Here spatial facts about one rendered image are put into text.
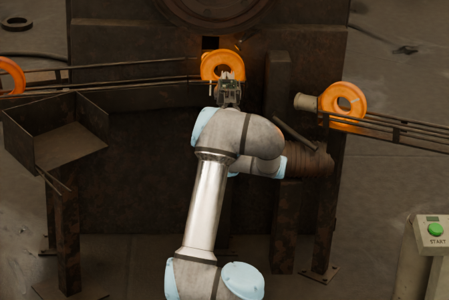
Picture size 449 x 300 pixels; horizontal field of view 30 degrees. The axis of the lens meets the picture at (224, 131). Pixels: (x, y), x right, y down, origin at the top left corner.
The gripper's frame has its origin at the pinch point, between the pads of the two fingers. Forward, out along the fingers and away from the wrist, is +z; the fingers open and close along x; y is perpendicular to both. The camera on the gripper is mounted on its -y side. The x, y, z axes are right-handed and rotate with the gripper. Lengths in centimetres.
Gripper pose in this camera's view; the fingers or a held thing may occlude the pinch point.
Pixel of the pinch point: (226, 76)
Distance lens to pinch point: 283.4
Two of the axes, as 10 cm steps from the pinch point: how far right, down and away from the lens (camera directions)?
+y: 0.7, -6.8, -7.3
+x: -10.0, -0.2, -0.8
